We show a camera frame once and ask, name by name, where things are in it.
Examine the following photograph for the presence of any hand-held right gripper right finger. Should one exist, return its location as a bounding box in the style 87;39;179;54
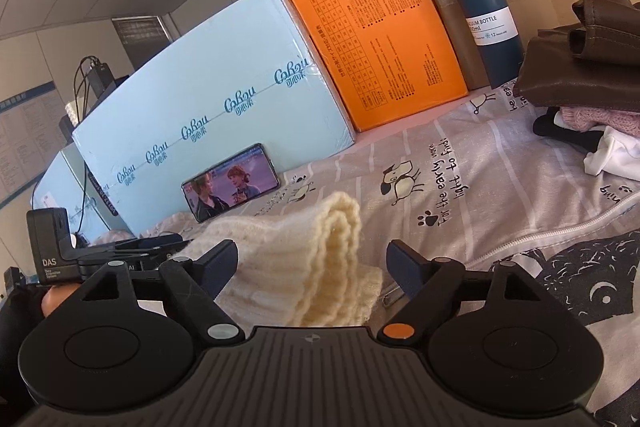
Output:
382;239;551;344

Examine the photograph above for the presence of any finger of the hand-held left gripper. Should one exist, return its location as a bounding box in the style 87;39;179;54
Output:
112;233;186;258

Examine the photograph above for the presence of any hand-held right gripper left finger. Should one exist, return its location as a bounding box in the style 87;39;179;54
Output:
75;239;247;344

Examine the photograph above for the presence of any cream knitted sweater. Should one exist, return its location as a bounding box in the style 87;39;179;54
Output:
150;192;384;329

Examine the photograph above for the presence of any person's left hand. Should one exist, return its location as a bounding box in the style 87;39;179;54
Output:
41;282;84;319

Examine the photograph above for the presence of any light blue cardboard box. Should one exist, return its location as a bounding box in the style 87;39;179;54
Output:
71;0;359;234
31;142;114;241

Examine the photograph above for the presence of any black smartphone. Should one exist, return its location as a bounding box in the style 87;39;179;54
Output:
181;143;281;224

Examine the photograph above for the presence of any printed bed sheet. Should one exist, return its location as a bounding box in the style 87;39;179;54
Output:
90;77;640;427

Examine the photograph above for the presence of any black cloth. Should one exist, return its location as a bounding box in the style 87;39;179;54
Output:
531;106;609;153

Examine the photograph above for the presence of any orange cardboard box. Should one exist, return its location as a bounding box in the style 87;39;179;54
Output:
281;0;471;133

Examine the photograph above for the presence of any white cloth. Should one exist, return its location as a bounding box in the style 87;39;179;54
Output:
582;124;640;183

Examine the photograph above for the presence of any dark blue vacuum bottle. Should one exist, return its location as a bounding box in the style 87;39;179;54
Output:
432;0;526;90

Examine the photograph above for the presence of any brown leather garment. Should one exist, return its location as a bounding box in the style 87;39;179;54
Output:
512;0;640;114

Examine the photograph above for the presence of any pink knitted sweater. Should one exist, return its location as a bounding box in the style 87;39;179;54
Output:
557;104;640;134

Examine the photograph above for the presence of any wall notice board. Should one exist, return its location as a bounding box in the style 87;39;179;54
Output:
0;82;69;208

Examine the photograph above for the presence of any black device with cables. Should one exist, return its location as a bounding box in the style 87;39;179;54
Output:
59;55;134;138

